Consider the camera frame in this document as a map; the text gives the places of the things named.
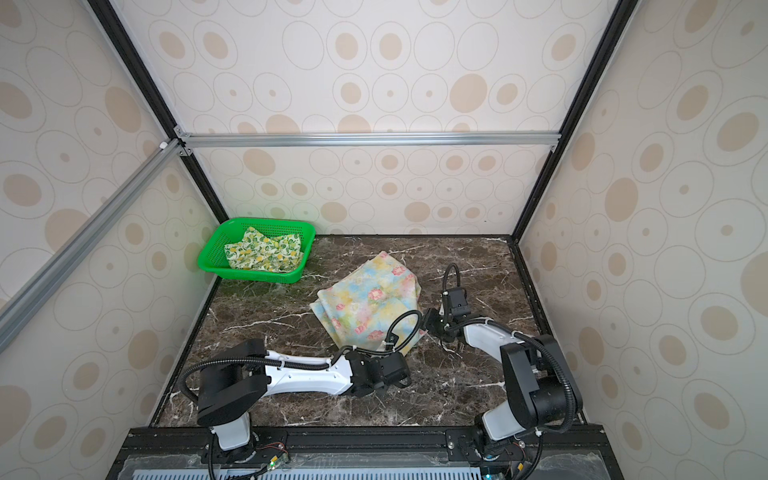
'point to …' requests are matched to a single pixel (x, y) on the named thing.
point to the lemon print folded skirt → (258, 252)
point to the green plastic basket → (213, 260)
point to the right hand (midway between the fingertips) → (436, 322)
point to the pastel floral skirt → (360, 303)
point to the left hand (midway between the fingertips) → (391, 374)
